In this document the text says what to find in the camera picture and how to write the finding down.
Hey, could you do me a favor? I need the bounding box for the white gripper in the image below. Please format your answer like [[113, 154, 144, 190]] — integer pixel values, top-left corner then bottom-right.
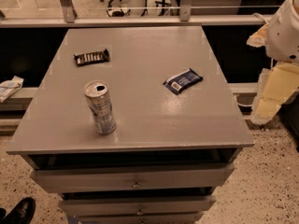
[[247, 0, 299, 124]]

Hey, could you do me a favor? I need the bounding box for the silver redbull can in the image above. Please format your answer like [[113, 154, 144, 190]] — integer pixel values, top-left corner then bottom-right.
[[84, 80, 116, 135]]

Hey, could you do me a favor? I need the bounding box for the dark rxbar chocolate bar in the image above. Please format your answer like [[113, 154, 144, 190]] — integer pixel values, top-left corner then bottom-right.
[[74, 49, 110, 66]]

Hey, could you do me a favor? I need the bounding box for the blue snack bar wrapper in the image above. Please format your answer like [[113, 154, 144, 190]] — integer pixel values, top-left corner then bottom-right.
[[163, 68, 203, 95]]

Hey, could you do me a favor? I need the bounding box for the top grey drawer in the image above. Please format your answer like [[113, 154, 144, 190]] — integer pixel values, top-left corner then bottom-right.
[[31, 163, 235, 193]]

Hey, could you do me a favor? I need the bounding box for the grey drawer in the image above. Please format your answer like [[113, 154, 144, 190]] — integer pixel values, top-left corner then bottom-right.
[[79, 212, 204, 224], [31, 163, 235, 193], [59, 196, 216, 217]]

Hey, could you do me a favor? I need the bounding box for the grey drawer cabinet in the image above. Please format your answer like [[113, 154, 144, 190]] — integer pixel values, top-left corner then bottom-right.
[[6, 26, 255, 224]]

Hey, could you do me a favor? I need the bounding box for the middle grey drawer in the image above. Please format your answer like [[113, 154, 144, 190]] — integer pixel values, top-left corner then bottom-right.
[[59, 196, 216, 217]]

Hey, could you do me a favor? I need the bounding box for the bottom grey drawer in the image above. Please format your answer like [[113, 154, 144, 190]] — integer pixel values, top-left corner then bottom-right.
[[79, 212, 204, 224]]

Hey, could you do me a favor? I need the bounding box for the folded white cloth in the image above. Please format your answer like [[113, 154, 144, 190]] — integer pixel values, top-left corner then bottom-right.
[[0, 76, 23, 103]]

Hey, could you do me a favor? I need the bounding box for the black leather shoe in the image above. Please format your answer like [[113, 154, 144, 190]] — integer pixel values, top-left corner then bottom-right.
[[0, 197, 36, 224]]

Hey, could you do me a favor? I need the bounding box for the grey metal railing frame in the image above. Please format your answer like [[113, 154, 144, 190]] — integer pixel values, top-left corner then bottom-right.
[[0, 0, 271, 28]]

